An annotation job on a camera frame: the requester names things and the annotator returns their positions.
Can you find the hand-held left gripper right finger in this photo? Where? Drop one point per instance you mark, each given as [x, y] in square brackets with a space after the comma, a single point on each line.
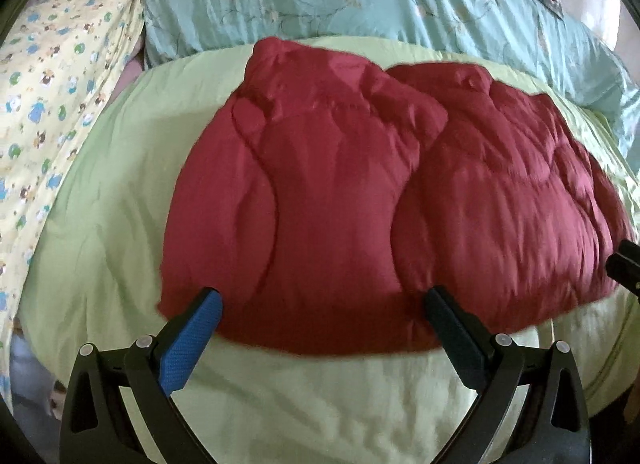
[457, 339]

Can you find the light green blanket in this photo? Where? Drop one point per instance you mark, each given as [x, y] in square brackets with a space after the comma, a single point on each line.
[125, 194]

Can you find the pink bed sheet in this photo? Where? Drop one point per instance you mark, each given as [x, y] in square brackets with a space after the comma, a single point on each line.
[127, 73]

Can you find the red quilted jacket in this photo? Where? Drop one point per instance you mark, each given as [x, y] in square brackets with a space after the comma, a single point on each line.
[325, 194]

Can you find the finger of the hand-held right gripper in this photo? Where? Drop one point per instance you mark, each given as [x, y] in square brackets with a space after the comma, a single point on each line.
[625, 264]

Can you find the yellow cartoon print sheet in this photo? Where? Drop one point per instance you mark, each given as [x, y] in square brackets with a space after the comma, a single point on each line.
[50, 68]

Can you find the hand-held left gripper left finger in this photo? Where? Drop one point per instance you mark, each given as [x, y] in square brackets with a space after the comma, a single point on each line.
[192, 344]

